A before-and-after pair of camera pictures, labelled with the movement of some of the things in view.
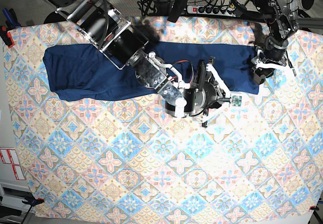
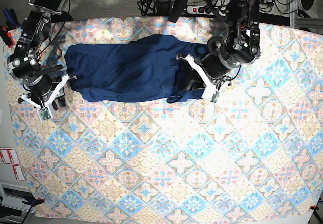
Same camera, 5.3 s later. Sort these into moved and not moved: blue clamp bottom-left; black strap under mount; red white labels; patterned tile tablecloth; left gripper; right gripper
Moved: right gripper; left gripper
Not moved: blue clamp bottom-left; patterned tile tablecloth; black strap under mount; red white labels
